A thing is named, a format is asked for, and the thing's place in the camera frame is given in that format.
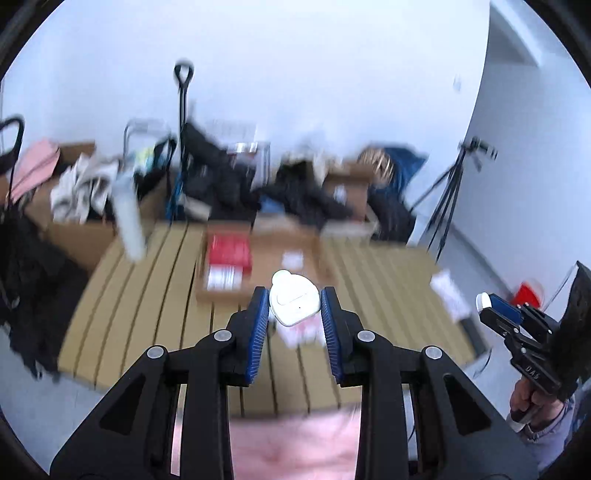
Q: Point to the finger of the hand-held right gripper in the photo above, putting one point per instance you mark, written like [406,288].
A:
[503,307]
[498,325]

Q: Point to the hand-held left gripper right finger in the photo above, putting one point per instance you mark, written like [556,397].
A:
[330,332]

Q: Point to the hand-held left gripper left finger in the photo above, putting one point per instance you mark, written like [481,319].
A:
[258,332]

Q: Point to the small white round case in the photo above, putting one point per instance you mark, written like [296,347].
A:
[483,302]

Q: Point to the white plastic case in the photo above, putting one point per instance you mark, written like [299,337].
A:
[293,300]

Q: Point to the shallow cardboard box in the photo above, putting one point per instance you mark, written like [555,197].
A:
[277,251]

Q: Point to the person's right hand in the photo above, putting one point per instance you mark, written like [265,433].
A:
[521,399]

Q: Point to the red plastic container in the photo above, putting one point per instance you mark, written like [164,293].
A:
[526,293]

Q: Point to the white paper sheets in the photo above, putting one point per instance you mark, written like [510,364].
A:
[448,295]

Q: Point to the red flat box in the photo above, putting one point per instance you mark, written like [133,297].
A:
[228,261]

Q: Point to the pink jacket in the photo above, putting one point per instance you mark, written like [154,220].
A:
[286,443]

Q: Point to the black tripod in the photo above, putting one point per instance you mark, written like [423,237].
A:
[450,194]

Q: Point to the black backpack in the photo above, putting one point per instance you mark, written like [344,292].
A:
[392,217]

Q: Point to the black jacket pile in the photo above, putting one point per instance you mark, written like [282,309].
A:
[300,194]

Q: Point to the open cardboard box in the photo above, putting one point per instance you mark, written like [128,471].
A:
[346,184]

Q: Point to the black folding cart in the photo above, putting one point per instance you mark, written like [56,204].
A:
[203,175]

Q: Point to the blue bag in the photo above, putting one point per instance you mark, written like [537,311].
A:
[408,168]

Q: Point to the white thermos bottle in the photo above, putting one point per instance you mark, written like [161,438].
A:
[129,217]

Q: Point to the woven rattan basket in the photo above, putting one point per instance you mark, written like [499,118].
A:
[378,161]

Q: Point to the white printed box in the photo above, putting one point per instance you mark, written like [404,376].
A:
[228,134]

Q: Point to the large cardboard box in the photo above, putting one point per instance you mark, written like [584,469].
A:
[78,242]

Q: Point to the black clothing heap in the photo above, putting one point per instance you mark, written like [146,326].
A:
[37,286]

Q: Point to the beige hoodie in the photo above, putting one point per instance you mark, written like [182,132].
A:
[78,189]

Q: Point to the pink backpack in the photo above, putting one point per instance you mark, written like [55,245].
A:
[34,166]

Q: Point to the small black camera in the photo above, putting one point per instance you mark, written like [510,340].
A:
[480,148]

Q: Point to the white metal chair frame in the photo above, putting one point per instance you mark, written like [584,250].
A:
[143,127]

